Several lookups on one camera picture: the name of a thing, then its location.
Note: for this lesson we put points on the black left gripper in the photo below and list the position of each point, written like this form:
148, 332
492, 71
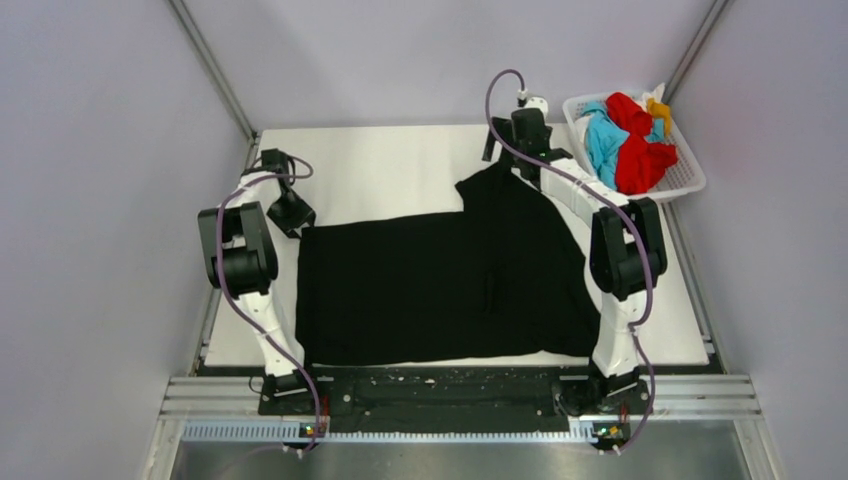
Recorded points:
303, 214

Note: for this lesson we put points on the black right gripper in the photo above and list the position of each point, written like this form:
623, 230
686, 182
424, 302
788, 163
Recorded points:
504, 128

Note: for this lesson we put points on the black t-shirt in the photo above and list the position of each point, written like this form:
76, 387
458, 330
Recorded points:
504, 276

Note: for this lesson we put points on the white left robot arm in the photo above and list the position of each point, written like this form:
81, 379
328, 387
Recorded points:
240, 240

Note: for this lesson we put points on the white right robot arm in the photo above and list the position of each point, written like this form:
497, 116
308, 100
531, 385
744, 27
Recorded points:
627, 253

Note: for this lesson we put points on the light blue t-shirt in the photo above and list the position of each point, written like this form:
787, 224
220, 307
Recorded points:
602, 140

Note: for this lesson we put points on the red t-shirt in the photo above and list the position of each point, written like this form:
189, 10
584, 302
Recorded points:
646, 154

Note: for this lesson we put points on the yellow t-shirt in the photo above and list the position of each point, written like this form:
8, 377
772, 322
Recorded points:
659, 110

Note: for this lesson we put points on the white t-shirt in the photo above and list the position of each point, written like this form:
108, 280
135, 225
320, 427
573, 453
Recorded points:
649, 97

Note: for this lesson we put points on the white plastic laundry basket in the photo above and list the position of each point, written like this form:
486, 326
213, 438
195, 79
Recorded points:
683, 178

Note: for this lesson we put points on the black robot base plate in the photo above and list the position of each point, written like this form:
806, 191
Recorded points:
449, 400

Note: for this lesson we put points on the white slotted cable duct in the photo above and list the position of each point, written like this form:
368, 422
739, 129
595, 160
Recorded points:
302, 432

